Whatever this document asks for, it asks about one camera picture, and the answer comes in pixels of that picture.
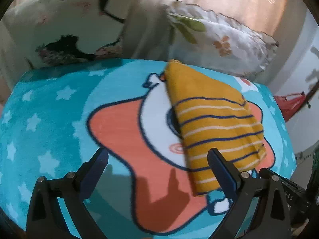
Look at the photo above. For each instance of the turquoise star printed blanket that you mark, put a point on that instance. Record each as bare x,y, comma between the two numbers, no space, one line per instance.
49,109

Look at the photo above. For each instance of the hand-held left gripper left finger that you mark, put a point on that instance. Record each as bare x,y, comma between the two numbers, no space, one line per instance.
92,178

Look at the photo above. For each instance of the yellow striped small shirt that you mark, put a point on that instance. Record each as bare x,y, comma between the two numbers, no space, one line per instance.
214,119

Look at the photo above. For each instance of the dark thin rack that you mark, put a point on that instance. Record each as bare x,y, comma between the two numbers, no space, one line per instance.
312,89

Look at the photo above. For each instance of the white floral pillow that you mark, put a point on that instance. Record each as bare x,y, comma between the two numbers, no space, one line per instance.
224,34

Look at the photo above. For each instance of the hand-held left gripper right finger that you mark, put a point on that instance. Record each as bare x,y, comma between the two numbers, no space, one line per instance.
224,176

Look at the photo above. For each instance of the white pillow with black print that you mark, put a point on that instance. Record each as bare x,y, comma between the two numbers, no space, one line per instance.
74,17

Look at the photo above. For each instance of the red cloth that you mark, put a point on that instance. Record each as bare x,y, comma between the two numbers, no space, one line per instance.
292,103

